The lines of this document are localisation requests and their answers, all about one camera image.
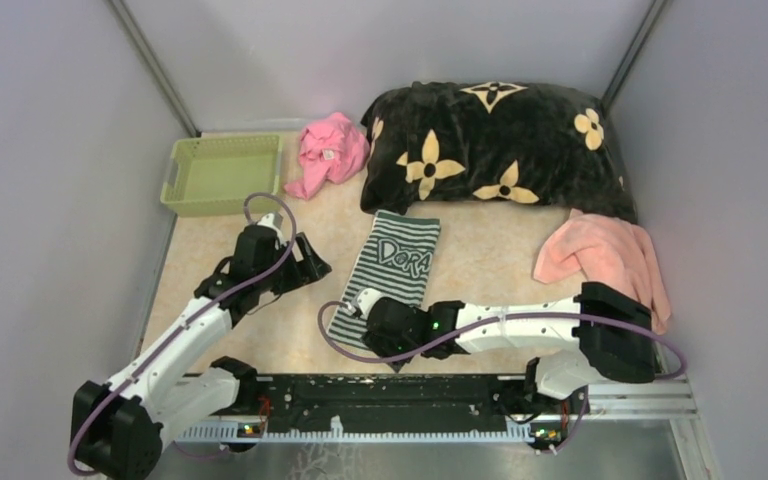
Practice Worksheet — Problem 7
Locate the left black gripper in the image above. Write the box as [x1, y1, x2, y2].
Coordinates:
[256, 231, 332, 296]

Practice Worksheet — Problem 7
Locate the green white striped towel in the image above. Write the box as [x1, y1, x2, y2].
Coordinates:
[326, 209, 442, 374]

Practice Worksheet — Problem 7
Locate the black blanket with beige flowers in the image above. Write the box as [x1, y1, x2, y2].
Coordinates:
[360, 81, 638, 223]

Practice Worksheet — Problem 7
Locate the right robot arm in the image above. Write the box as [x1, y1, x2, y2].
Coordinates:
[352, 282, 656, 412]

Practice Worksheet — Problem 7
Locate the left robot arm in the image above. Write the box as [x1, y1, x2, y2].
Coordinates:
[68, 219, 331, 479]

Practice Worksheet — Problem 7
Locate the bright pink crumpled towel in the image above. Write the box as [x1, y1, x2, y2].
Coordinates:
[284, 112, 371, 200]

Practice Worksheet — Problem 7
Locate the green perforated plastic basket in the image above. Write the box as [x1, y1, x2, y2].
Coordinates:
[160, 133, 283, 217]

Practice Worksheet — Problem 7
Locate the light salmon pink towel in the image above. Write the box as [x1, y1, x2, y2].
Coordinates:
[532, 209, 672, 335]

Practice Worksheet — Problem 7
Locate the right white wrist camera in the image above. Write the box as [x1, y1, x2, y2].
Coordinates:
[346, 288, 384, 319]

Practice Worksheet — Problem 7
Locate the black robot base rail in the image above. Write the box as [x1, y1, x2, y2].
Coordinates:
[198, 372, 591, 445]

